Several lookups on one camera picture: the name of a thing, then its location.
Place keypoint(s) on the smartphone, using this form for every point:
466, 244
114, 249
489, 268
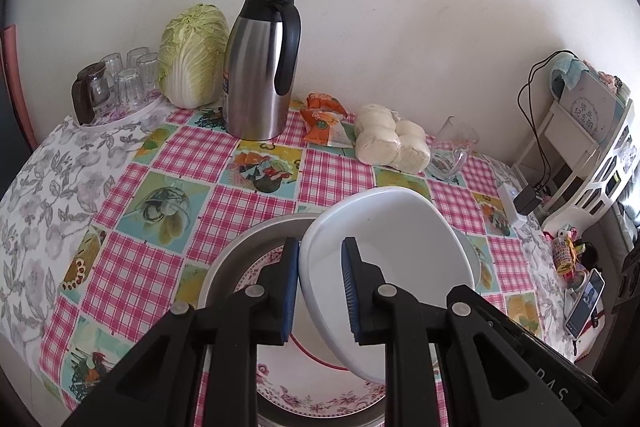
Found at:
585, 307

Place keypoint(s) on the orange snack bag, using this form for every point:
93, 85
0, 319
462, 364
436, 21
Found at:
327, 104
325, 129

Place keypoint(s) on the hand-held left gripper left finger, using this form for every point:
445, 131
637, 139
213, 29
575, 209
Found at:
289, 287

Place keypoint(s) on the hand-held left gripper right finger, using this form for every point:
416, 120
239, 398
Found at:
350, 292

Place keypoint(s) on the white red-rimmed bowl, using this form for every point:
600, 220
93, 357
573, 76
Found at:
301, 332

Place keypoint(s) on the grey floral tablecloth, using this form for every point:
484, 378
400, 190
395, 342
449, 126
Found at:
45, 187

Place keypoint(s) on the teal cloth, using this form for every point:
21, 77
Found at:
567, 74

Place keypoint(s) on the clear glass pitcher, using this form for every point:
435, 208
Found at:
452, 152

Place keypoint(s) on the white cup tray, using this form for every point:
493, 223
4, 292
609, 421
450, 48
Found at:
145, 109

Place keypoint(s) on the black charger adapter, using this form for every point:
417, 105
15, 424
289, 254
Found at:
527, 202

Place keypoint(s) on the white power adapter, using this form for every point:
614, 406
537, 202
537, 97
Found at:
507, 202

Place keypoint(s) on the pink floral plate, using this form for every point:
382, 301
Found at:
310, 399

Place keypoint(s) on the clear glass cup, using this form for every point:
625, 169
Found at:
136, 57
150, 72
129, 89
112, 64

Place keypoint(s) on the napa cabbage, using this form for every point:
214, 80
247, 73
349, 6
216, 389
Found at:
190, 57

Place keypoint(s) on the round metal basin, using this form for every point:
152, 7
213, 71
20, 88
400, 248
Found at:
235, 257

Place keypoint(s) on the bag of steamed buns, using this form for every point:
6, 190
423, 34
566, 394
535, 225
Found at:
390, 137

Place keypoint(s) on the white printed card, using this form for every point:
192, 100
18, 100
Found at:
590, 107

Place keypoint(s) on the stainless steel thermos jug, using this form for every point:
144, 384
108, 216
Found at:
255, 72

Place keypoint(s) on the pink pipe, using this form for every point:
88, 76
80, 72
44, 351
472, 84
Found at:
15, 77

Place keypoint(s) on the white desktop rack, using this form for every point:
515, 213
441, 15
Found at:
575, 187

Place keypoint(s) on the pink checkered tablecloth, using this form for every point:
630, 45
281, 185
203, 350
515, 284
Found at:
150, 257

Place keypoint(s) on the white bowl with red print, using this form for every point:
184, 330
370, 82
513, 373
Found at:
400, 232

